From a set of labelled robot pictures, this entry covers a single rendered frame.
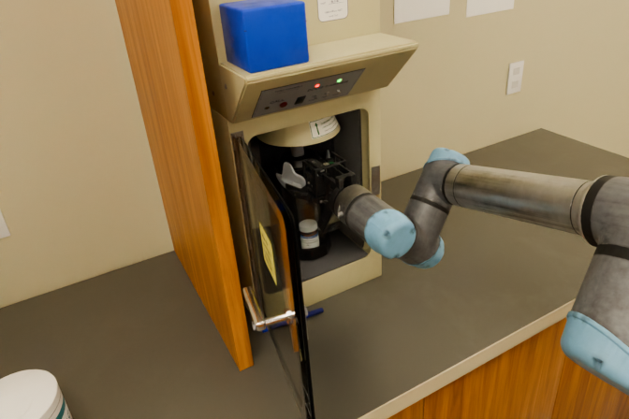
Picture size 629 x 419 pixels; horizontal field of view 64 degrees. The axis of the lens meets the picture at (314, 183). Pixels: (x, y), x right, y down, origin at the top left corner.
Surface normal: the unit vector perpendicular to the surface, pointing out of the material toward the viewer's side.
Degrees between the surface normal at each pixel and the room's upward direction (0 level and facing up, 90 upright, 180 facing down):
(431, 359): 0
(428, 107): 90
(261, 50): 90
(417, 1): 90
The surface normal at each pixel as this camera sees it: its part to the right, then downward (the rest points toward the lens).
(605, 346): -0.67, -0.33
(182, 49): 0.48, 0.37
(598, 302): -0.84, -0.44
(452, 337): -0.07, -0.89
